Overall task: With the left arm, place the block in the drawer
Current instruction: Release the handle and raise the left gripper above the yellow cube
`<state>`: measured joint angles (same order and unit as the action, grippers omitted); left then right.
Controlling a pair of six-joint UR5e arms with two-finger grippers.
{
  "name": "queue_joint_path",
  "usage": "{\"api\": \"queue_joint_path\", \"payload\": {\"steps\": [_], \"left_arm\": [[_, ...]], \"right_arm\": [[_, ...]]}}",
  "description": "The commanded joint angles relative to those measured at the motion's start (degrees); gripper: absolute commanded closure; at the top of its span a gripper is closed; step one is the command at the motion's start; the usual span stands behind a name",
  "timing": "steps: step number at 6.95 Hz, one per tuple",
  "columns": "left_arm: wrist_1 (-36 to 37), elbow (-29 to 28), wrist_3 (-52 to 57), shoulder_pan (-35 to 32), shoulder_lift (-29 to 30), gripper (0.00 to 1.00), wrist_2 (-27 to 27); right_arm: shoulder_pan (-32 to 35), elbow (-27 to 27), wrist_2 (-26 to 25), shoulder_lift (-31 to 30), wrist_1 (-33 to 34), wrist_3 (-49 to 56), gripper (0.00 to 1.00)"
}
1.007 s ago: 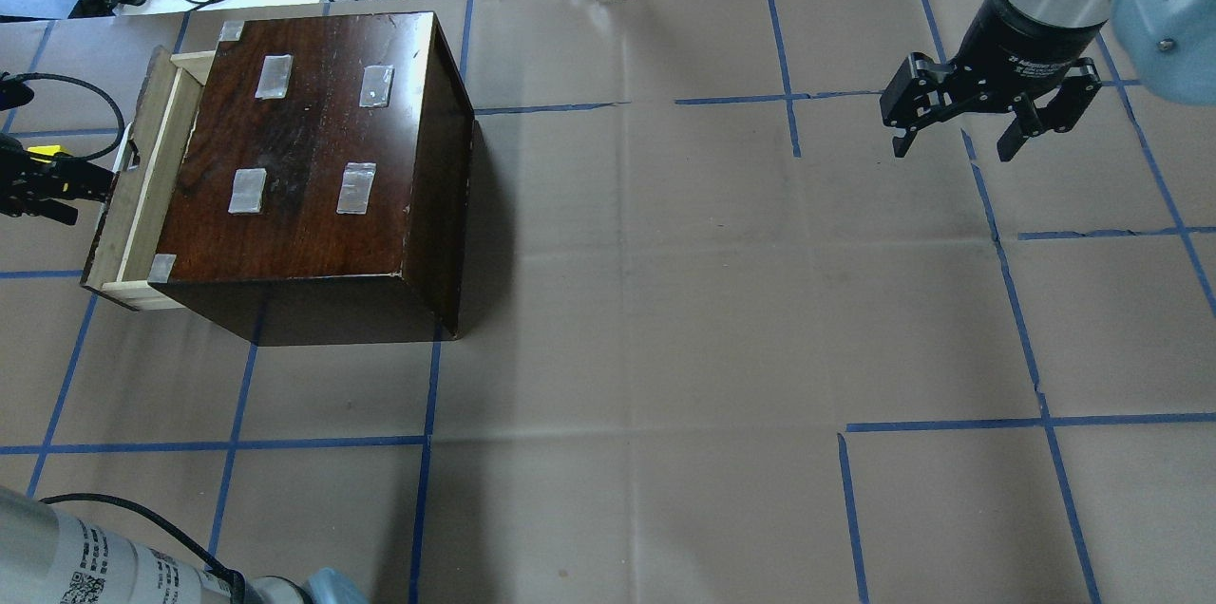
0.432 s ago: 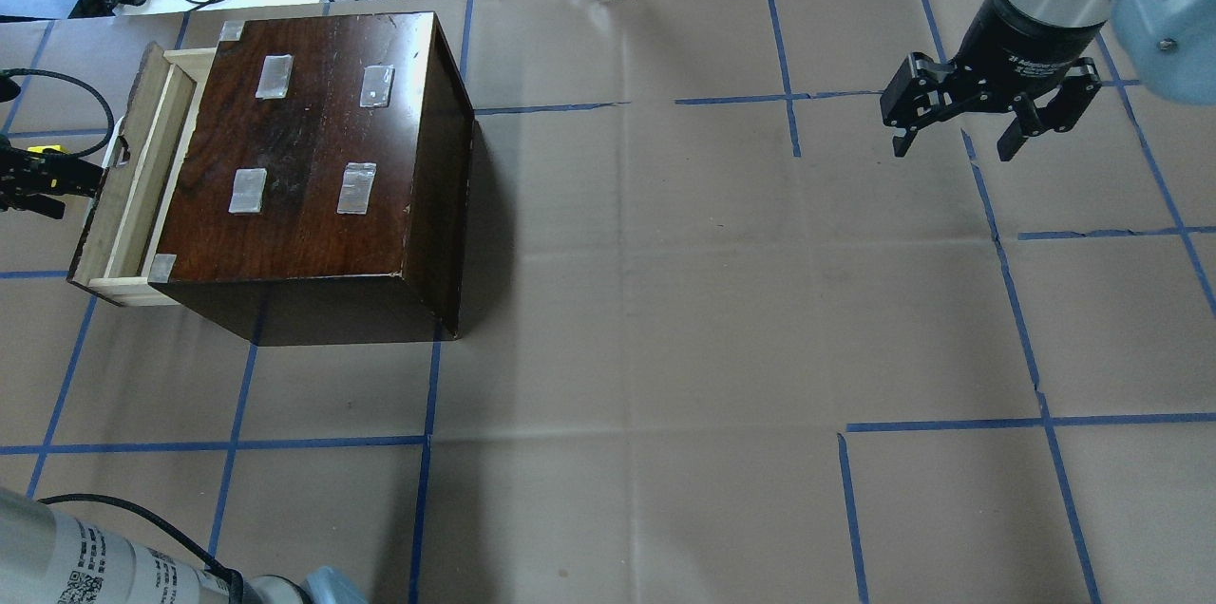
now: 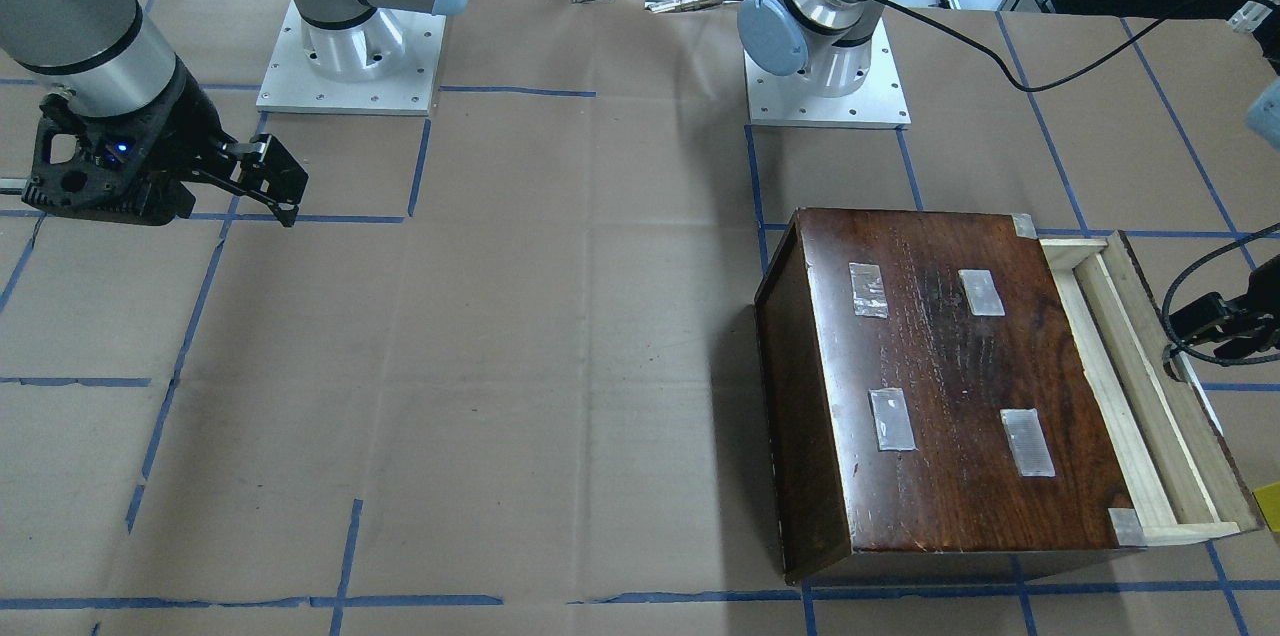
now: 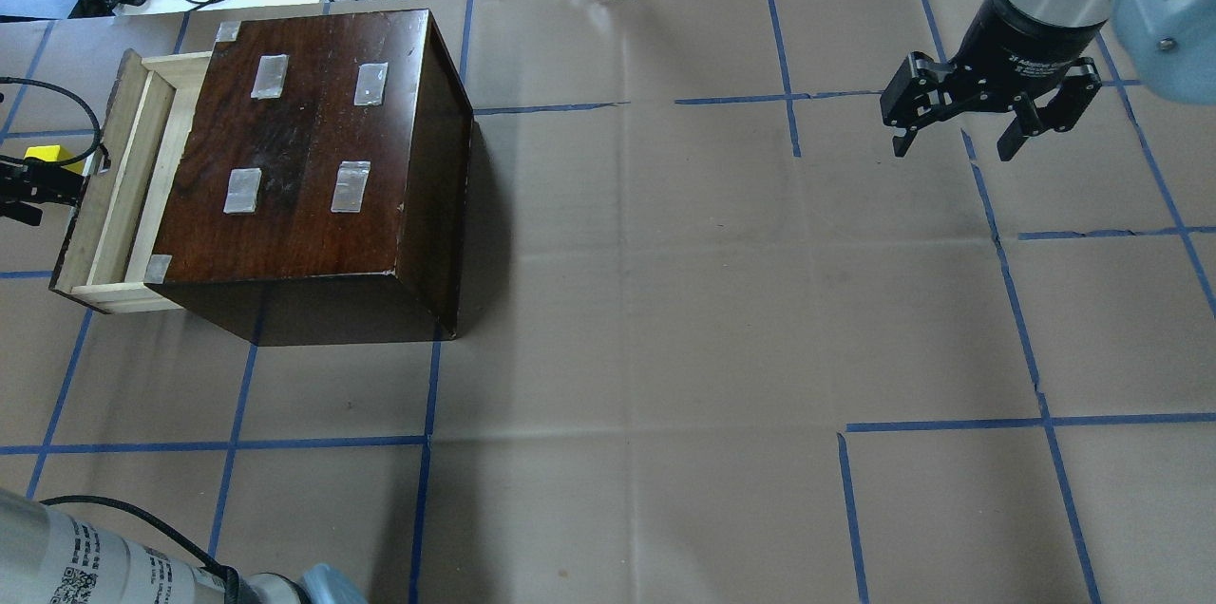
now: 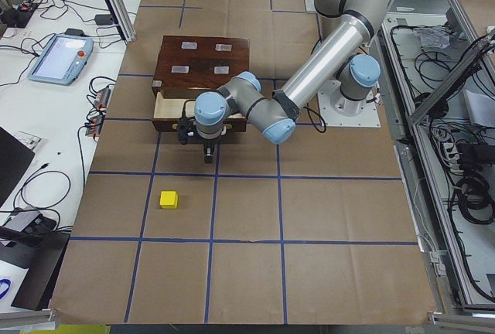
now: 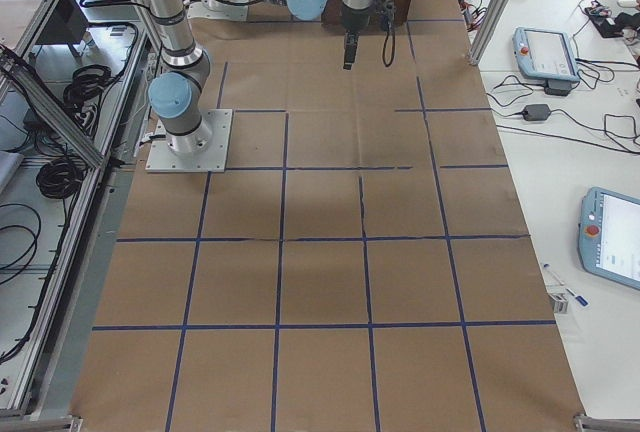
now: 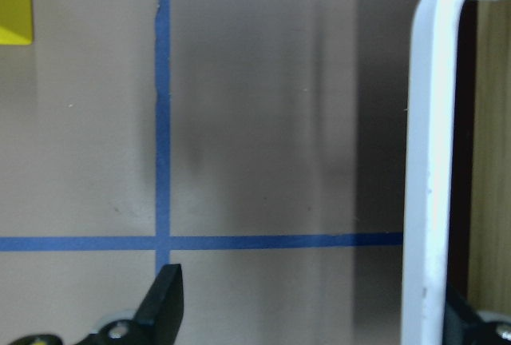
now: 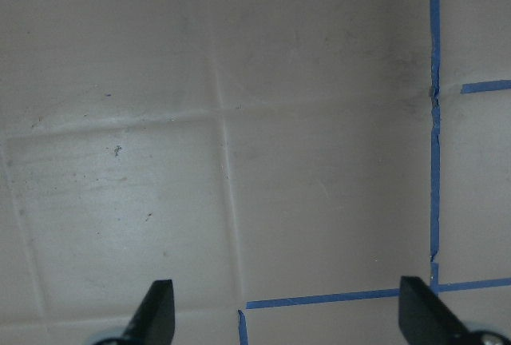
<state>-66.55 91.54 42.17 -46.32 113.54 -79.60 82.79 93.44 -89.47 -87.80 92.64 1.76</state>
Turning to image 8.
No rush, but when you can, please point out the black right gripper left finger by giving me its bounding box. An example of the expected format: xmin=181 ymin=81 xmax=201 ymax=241
xmin=121 ymin=280 xmax=176 ymax=345

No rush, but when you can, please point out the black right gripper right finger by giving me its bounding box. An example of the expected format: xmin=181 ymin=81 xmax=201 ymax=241
xmin=398 ymin=276 xmax=479 ymax=345

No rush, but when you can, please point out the brown paper table cover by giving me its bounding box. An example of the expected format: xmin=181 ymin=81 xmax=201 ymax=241
xmin=1 ymin=0 xmax=510 ymax=344

